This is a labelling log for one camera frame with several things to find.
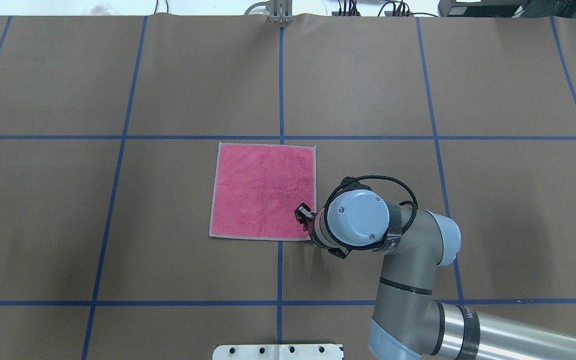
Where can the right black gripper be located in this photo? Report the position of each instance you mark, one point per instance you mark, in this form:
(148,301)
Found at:
(303,212)

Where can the pink grey towel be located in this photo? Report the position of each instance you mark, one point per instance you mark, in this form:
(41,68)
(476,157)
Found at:
(257,188)

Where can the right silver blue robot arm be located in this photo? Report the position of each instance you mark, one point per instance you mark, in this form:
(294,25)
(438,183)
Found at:
(407,323)

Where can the black box white label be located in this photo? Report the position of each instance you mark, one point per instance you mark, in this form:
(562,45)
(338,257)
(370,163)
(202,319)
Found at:
(478,8)

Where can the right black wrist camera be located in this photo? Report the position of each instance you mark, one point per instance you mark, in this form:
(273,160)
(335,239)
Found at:
(338,250)

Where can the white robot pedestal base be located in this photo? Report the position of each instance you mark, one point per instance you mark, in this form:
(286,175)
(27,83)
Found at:
(300,351)

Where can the aluminium frame post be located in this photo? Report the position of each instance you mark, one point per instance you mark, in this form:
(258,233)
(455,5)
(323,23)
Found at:
(280,11)

